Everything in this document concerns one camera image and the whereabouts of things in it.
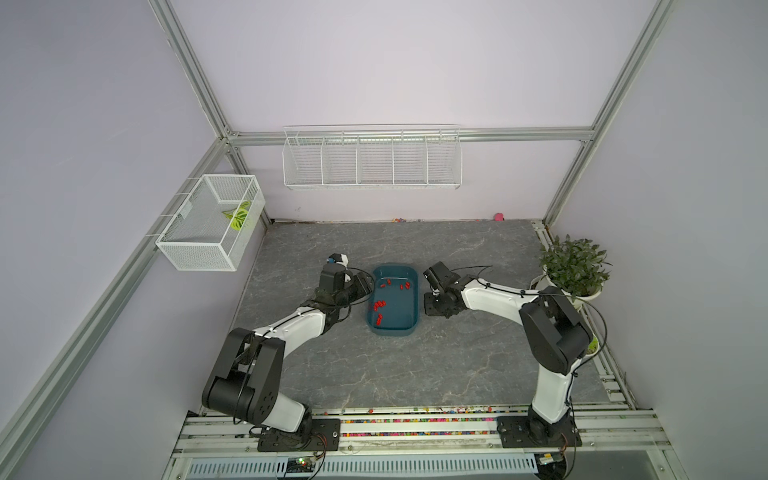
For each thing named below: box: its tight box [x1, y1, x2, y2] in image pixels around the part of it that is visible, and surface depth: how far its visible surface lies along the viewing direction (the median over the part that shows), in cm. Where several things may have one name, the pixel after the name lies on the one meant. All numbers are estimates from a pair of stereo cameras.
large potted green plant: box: [540, 234, 613, 303], surface depth 86 cm
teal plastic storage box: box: [366, 264, 420, 335], surface depth 100 cm
